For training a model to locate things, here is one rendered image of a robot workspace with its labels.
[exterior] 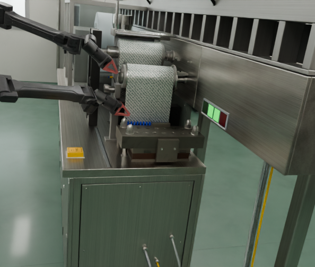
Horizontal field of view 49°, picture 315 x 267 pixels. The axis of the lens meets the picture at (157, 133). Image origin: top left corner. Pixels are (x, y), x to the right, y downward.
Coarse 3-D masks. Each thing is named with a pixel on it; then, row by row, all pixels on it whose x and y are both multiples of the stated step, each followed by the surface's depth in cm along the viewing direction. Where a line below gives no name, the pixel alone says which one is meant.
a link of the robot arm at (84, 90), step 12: (12, 84) 135; (24, 84) 138; (36, 84) 141; (48, 84) 146; (0, 96) 129; (12, 96) 132; (24, 96) 139; (36, 96) 143; (48, 96) 146; (60, 96) 149; (72, 96) 153; (84, 96) 155
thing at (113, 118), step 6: (114, 84) 178; (120, 84) 175; (114, 90) 175; (120, 90) 175; (114, 96) 177; (114, 120) 180; (114, 126) 182; (114, 132) 183; (108, 138) 184; (114, 138) 184
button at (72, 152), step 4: (68, 148) 162; (72, 148) 162; (76, 148) 163; (80, 148) 163; (68, 152) 158; (72, 152) 158; (76, 152) 159; (80, 152) 159; (68, 156) 158; (72, 156) 158; (76, 156) 159; (80, 156) 159
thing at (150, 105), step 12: (132, 96) 170; (144, 96) 172; (156, 96) 174; (168, 96) 175; (132, 108) 172; (144, 108) 174; (156, 108) 176; (168, 108) 177; (132, 120) 174; (144, 120) 176; (156, 120) 178; (168, 120) 180
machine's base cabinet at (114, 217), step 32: (64, 192) 202; (96, 192) 154; (128, 192) 159; (160, 192) 163; (192, 192) 168; (64, 224) 198; (96, 224) 160; (128, 224) 165; (160, 224) 170; (192, 224) 175; (64, 256) 192; (96, 256) 166; (128, 256) 171; (160, 256) 176
